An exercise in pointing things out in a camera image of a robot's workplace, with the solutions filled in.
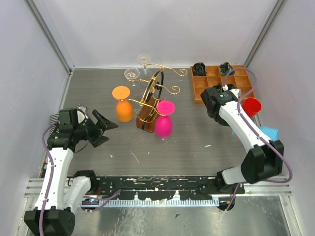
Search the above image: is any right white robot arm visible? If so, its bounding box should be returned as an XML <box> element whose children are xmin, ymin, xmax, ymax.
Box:
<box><xmin>200</xmin><ymin>87</ymin><xmax>284</xmax><ymax>194</ymax></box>

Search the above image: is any orange wine glass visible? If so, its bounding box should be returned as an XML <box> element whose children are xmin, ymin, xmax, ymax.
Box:
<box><xmin>112</xmin><ymin>86</ymin><xmax>133</xmax><ymax>122</ymax></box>

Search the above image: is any clear wine glass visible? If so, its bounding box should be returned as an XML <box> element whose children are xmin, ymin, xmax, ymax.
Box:
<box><xmin>137</xmin><ymin>54</ymin><xmax>152</xmax><ymax>80</ymax></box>
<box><xmin>124</xmin><ymin>67</ymin><xmax>140</xmax><ymax>87</ymax></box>

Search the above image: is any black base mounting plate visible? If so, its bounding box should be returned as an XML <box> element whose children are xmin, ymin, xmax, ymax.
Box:
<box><xmin>86</xmin><ymin>176</ymin><xmax>236</xmax><ymax>201</ymax></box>

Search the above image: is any blue wine glass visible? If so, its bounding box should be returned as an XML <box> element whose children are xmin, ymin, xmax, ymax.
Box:
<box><xmin>245</xmin><ymin>125</ymin><xmax>279</xmax><ymax>141</ymax></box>

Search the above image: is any clear wine glass front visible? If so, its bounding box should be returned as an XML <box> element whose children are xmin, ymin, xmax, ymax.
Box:
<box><xmin>124</xmin><ymin>67</ymin><xmax>140</xmax><ymax>87</ymax></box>

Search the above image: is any dark fabric roll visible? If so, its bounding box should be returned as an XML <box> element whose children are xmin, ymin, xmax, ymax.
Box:
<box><xmin>219</xmin><ymin>62</ymin><xmax>233</xmax><ymax>76</ymax></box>
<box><xmin>192</xmin><ymin>62</ymin><xmax>207</xmax><ymax>76</ymax></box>

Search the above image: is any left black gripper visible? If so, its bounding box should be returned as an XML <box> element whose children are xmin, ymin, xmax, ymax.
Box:
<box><xmin>74</xmin><ymin>110</ymin><xmax>118</xmax><ymax>147</ymax></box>

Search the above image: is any wooden compartment tray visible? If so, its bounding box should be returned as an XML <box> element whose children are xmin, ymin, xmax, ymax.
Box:
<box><xmin>190</xmin><ymin>65</ymin><xmax>252</xmax><ymax>104</ymax></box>

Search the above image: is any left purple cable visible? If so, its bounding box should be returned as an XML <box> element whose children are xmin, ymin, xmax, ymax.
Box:
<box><xmin>39</xmin><ymin>119</ymin><xmax>62</xmax><ymax>236</ymax></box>

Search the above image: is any striped black white cloth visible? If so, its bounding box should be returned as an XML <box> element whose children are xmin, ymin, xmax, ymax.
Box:
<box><xmin>49</xmin><ymin>105</ymin><xmax>88</xmax><ymax>136</ymax></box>

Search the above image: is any gold wire wine glass rack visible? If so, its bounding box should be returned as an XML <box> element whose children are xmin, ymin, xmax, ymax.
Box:
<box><xmin>127</xmin><ymin>63</ymin><xmax>180</xmax><ymax>133</ymax></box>

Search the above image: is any pink wine glass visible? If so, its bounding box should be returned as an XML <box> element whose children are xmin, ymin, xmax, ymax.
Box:
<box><xmin>155</xmin><ymin>101</ymin><xmax>176</xmax><ymax>137</ymax></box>

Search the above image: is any clear wine glass back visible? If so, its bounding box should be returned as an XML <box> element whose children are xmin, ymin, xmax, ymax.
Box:
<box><xmin>137</xmin><ymin>54</ymin><xmax>152</xmax><ymax>80</ymax></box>

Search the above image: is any dark fabric roll left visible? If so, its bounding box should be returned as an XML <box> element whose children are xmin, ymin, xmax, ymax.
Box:
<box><xmin>192</xmin><ymin>62</ymin><xmax>207</xmax><ymax>76</ymax></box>

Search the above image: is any red wine glass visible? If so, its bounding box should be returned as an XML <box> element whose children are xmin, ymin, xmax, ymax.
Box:
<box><xmin>242</xmin><ymin>98</ymin><xmax>262</xmax><ymax>118</ymax></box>

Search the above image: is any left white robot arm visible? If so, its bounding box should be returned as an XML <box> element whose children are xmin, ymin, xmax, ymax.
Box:
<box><xmin>24</xmin><ymin>106</ymin><xmax>118</xmax><ymax>236</ymax></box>

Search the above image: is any dark fabric roll back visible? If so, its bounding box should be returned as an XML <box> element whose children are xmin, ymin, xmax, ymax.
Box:
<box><xmin>219</xmin><ymin>62</ymin><xmax>233</xmax><ymax>76</ymax></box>

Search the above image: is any white slotted cable duct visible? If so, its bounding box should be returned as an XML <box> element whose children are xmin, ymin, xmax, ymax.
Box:
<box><xmin>81</xmin><ymin>198</ymin><xmax>220</xmax><ymax>208</ymax></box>

